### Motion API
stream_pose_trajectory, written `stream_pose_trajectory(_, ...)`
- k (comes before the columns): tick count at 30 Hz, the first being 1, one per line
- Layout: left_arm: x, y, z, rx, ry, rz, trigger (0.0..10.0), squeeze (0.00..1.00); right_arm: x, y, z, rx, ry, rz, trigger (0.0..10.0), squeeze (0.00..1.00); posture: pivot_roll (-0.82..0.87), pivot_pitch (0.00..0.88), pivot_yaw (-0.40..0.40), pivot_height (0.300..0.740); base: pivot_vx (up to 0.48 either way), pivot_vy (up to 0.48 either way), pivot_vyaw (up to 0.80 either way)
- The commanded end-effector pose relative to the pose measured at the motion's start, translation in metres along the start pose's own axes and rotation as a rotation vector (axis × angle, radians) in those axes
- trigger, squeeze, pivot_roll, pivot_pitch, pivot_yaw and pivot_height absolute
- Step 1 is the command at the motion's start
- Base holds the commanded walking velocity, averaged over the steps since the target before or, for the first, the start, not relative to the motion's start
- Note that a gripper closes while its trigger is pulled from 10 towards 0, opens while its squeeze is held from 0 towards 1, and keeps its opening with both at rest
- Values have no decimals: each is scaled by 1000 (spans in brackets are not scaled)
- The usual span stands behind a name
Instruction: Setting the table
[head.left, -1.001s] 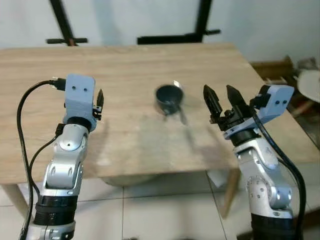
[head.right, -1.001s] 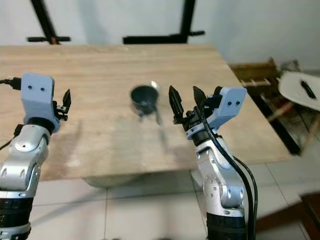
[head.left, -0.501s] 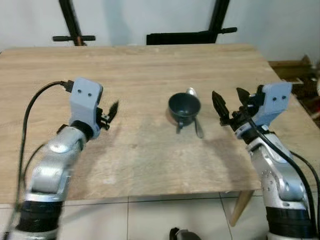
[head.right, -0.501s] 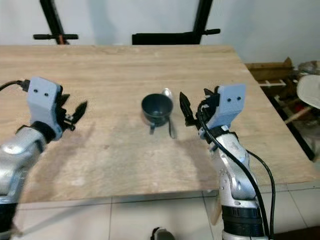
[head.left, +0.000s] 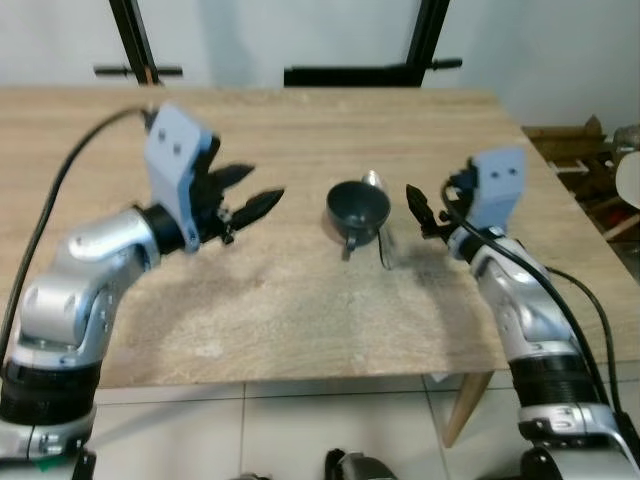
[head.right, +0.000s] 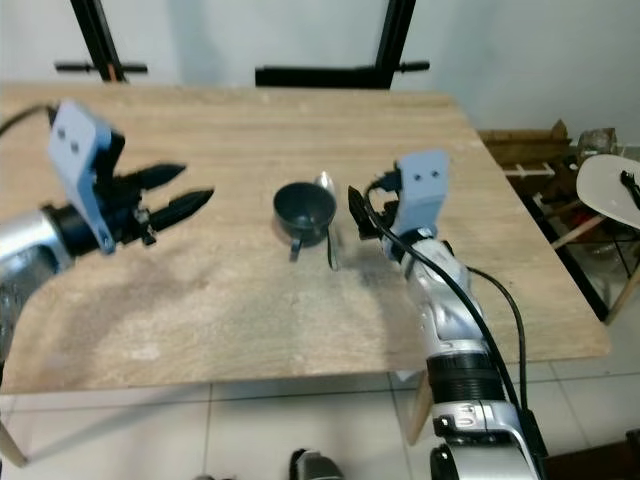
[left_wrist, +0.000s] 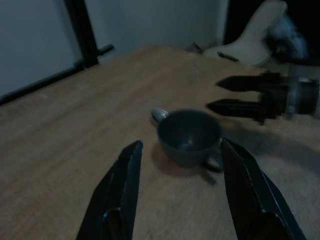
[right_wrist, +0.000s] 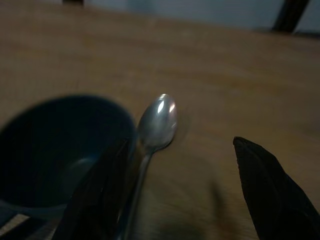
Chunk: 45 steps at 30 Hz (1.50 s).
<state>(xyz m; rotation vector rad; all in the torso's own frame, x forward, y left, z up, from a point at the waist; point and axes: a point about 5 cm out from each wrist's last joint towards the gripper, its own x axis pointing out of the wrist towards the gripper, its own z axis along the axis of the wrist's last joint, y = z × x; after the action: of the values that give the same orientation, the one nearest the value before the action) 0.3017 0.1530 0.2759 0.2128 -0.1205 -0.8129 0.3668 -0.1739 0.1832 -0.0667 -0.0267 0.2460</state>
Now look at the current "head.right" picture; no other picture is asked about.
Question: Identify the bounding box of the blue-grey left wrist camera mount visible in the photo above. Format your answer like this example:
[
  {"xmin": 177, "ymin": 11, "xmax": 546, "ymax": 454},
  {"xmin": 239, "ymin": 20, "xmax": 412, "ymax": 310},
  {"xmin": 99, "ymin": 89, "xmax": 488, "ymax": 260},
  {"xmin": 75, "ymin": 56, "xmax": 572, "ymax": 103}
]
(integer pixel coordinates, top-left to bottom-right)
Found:
[{"xmin": 48, "ymin": 98, "xmax": 126, "ymax": 253}]

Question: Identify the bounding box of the thin black metal stand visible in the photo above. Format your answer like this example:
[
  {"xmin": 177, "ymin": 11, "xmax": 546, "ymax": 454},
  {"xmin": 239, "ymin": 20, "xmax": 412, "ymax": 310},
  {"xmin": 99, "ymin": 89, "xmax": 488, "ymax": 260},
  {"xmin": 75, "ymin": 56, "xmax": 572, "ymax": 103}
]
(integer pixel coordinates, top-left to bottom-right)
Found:
[{"xmin": 55, "ymin": 0, "xmax": 148, "ymax": 83}]

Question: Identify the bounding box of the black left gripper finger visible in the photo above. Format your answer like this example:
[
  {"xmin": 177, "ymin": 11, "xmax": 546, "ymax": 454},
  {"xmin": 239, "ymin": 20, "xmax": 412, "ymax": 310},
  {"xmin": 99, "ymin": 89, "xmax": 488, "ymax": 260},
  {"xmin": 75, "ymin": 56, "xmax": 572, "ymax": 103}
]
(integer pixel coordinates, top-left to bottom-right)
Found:
[
  {"xmin": 136, "ymin": 164, "xmax": 187, "ymax": 191},
  {"xmin": 151, "ymin": 188, "xmax": 216, "ymax": 229}
]

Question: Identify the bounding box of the black looped right arm cable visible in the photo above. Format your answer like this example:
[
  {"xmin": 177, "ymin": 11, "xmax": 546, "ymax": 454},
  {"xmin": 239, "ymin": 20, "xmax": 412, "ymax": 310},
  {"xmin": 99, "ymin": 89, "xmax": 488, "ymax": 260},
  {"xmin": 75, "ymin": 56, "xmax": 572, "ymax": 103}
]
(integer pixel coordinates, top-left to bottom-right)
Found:
[{"xmin": 468, "ymin": 265, "xmax": 533, "ymax": 406}]

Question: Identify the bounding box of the wooden table leg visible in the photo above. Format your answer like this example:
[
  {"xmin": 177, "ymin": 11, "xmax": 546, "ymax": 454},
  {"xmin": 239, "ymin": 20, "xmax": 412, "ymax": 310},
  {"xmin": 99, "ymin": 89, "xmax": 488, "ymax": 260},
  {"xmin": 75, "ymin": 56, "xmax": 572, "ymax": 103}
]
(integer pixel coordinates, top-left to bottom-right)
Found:
[{"xmin": 405, "ymin": 380, "xmax": 436, "ymax": 446}]

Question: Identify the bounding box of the grey black robot leg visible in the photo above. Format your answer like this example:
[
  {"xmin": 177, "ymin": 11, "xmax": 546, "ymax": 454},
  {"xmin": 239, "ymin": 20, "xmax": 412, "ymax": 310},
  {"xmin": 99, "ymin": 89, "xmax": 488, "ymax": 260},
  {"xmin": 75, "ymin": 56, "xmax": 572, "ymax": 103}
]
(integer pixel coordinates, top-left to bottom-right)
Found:
[{"xmin": 290, "ymin": 450, "xmax": 346, "ymax": 480}]

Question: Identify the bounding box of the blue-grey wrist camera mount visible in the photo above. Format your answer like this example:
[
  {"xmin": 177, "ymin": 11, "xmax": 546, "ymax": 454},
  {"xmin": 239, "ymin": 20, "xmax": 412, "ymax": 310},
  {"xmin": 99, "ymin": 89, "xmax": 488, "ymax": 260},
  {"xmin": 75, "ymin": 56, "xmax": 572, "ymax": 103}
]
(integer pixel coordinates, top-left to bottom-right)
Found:
[
  {"xmin": 48, "ymin": 98, "xmax": 126, "ymax": 253},
  {"xmin": 395, "ymin": 148, "xmax": 451, "ymax": 236}
]

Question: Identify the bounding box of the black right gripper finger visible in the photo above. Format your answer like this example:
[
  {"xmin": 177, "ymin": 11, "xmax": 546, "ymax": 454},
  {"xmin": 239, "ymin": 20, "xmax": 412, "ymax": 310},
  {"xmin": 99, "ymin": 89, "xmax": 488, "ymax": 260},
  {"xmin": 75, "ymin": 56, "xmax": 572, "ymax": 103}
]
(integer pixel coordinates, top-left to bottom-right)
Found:
[
  {"xmin": 371, "ymin": 167, "xmax": 402, "ymax": 210},
  {"xmin": 347, "ymin": 185, "xmax": 382, "ymax": 242}
]

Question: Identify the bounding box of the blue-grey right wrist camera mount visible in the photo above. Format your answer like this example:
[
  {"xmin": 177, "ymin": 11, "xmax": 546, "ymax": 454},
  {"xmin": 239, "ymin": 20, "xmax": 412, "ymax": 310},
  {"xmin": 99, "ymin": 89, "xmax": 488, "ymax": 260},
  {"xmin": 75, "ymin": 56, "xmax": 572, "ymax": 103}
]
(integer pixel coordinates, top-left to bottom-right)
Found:
[{"xmin": 395, "ymin": 148, "xmax": 451, "ymax": 236}]

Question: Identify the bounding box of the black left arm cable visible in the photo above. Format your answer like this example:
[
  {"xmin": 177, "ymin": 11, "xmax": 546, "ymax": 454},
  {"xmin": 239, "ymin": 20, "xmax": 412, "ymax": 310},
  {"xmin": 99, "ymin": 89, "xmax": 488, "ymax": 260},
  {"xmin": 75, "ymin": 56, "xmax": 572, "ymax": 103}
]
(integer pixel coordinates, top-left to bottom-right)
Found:
[{"xmin": 0, "ymin": 103, "xmax": 56, "ymax": 136}]

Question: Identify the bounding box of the dark grey cup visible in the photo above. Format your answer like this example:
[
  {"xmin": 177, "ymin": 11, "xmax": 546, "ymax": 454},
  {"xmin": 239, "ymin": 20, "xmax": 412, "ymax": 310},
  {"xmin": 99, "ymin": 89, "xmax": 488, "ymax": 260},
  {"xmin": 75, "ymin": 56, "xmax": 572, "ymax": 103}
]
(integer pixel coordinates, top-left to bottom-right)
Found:
[{"xmin": 273, "ymin": 182, "xmax": 338, "ymax": 261}]

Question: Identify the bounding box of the wide black metal stand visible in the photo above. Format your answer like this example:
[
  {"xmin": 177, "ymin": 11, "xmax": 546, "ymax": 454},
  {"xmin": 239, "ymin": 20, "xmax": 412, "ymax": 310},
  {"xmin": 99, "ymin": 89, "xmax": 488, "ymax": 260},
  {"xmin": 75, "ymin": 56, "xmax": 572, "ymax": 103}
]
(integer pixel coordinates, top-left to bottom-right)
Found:
[{"xmin": 255, "ymin": 0, "xmax": 431, "ymax": 89}]

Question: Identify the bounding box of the brown wooden crate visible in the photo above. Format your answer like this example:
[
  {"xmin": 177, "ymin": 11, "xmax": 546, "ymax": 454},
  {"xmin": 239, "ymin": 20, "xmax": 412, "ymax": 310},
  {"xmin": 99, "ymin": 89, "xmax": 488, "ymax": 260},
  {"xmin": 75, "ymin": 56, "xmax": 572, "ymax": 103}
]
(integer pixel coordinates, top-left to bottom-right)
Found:
[{"xmin": 478, "ymin": 120, "xmax": 591, "ymax": 216}]

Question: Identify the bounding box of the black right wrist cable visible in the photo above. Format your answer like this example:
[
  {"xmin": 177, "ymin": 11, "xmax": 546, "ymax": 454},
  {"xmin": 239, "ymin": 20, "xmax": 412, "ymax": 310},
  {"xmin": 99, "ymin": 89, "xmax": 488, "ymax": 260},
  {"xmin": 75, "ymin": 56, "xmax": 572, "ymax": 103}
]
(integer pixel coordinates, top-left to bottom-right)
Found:
[{"xmin": 368, "ymin": 178, "xmax": 536, "ymax": 421}]

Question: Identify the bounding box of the silver metal spoon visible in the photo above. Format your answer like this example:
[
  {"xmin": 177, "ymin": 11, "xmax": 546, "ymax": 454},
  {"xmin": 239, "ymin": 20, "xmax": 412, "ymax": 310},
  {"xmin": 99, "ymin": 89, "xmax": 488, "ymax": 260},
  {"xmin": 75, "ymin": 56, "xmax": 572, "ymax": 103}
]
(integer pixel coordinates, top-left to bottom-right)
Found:
[{"xmin": 313, "ymin": 171, "xmax": 341, "ymax": 271}]

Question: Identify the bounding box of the white chair with wooden legs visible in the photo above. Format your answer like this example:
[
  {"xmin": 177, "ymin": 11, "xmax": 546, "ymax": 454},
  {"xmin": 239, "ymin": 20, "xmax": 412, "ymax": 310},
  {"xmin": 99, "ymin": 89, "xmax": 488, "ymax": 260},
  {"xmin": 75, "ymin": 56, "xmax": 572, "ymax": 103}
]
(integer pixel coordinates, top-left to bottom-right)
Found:
[{"xmin": 550, "ymin": 153, "xmax": 640, "ymax": 323}]

